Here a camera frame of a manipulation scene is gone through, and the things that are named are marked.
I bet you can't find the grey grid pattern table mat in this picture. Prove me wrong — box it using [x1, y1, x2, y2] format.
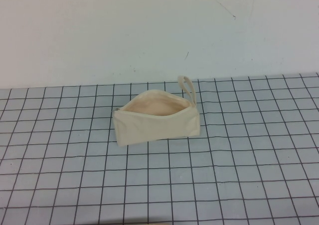
[0, 71, 319, 225]

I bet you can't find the cream fabric pencil case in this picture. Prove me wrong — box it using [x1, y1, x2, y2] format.
[112, 75, 201, 148]

